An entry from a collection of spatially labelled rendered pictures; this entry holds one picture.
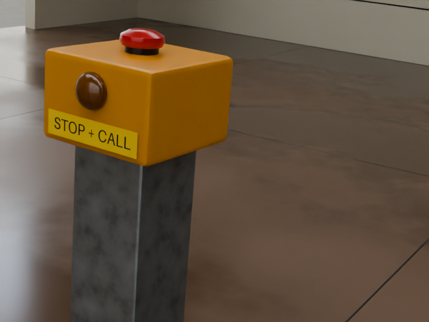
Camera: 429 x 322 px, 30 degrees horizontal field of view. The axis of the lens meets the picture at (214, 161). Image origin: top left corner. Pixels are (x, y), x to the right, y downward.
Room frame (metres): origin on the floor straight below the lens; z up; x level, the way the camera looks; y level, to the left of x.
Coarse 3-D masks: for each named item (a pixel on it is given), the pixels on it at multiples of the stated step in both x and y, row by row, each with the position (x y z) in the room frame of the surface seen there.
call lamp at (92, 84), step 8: (88, 72) 0.64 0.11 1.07; (80, 80) 0.64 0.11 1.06; (88, 80) 0.63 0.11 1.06; (96, 80) 0.63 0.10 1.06; (80, 88) 0.64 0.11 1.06; (88, 88) 0.63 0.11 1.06; (96, 88) 0.63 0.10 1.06; (104, 88) 0.63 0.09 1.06; (80, 96) 0.64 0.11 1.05; (88, 96) 0.63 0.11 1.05; (96, 96) 0.63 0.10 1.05; (104, 96) 0.63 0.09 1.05; (80, 104) 0.64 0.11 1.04; (88, 104) 0.63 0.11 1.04; (96, 104) 0.63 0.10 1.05
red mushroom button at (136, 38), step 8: (128, 32) 0.68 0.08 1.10; (136, 32) 0.68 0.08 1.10; (144, 32) 0.68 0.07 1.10; (152, 32) 0.69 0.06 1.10; (120, 40) 0.68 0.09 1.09; (128, 40) 0.68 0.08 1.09; (136, 40) 0.67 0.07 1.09; (144, 40) 0.67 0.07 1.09; (152, 40) 0.68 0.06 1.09; (160, 40) 0.68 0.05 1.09; (136, 48) 0.68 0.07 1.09; (144, 48) 0.68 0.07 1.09; (152, 48) 0.68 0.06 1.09
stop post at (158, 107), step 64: (64, 64) 0.66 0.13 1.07; (128, 64) 0.63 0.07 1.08; (192, 64) 0.66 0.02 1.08; (64, 128) 0.66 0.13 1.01; (128, 128) 0.62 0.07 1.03; (192, 128) 0.66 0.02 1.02; (128, 192) 0.65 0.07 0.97; (192, 192) 0.70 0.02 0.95; (128, 256) 0.64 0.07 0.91; (128, 320) 0.64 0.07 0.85
